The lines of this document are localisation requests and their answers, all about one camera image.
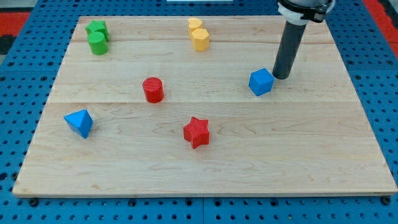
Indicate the blue cube block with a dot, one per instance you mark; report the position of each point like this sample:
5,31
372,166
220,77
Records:
261,81

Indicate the red star block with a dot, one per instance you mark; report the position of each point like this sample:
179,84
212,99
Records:
196,132

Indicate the red cylinder block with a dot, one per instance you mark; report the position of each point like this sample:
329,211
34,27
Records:
153,89

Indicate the light wooden board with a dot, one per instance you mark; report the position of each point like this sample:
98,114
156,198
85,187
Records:
309,136

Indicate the yellow hexagon block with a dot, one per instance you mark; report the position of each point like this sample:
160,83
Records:
200,39

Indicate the yellow heart block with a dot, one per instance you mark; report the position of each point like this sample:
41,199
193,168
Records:
193,24

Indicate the blue triangle block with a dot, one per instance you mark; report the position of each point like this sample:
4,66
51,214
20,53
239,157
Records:
80,122

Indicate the green cylinder block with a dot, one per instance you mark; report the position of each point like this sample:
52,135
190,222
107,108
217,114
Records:
97,42

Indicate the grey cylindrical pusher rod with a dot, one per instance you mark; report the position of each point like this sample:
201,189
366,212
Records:
289,44

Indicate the green star block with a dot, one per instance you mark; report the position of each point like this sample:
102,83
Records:
98,26

